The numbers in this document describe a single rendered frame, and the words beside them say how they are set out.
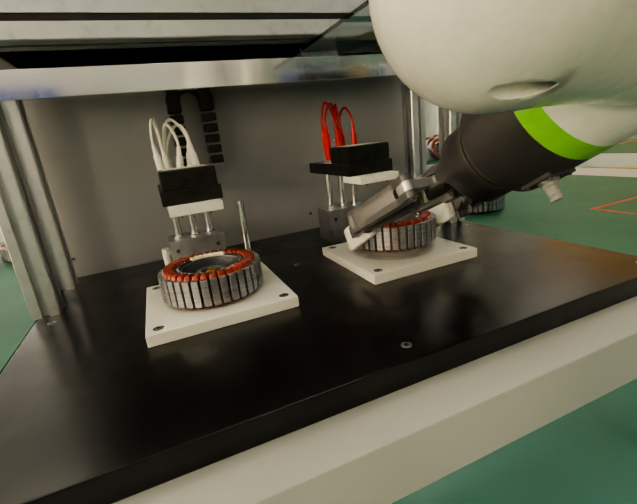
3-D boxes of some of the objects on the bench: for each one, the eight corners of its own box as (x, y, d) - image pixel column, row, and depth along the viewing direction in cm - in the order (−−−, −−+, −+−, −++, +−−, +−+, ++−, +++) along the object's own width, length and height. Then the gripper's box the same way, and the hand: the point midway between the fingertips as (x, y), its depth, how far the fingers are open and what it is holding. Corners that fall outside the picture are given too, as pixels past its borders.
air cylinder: (373, 234, 65) (370, 202, 64) (332, 244, 63) (329, 210, 61) (358, 229, 70) (355, 199, 68) (320, 238, 67) (316, 206, 66)
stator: (510, 212, 77) (511, 193, 76) (451, 216, 80) (451, 198, 79) (497, 202, 88) (498, 185, 87) (446, 205, 90) (445, 190, 89)
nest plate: (477, 256, 49) (477, 247, 49) (375, 285, 44) (374, 275, 44) (407, 235, 63) (406, 227, 62) (322, 255, 57) (321, 247, 57)
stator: (454, 241, 50) (454, 212, 49) (379, 260, 46) (377, 229, 45) (403, 227, 60) (402, 203, 59) (338, 241, 56) (335, 216, 55)
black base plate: (671, 282, 41) (674, 262, 40) (-112, 593, 19) (-132, 559, 18) (407, 219, 83) (407, 208, 83) (68, 293, 61) (64, 279, 61)
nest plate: (299, 306, 41) (298, 295, 41) (148, 348, 36) (144, 336, 35) (262, 269, 54) (261, 260, 54) (148, 296, 49) (146, 287, 49)
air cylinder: (230, 267, 57) (223, 230, 55) (177, 279, 54) (168, 241, 53) (224, 259, 62) (218, 225, 60) (175, 269, 59) (167, 234, 57)
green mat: (928, 190, 61) (928, 189, 61) (706, 284, 40) (706, 282, 40) (477, 171, 145) (477, 170, 145) (329, 197, 124) (329, 197, 124)
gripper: (402, 209, 28) (317, 277, 49) (611, 165, 36) (463, 239, 57) (369, 120, 30) (301, 222, 50) (577, 97, 38) (445, 193, 58)
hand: (393, 226), depth 52 cm, fingers closed on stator, 11 cm apart
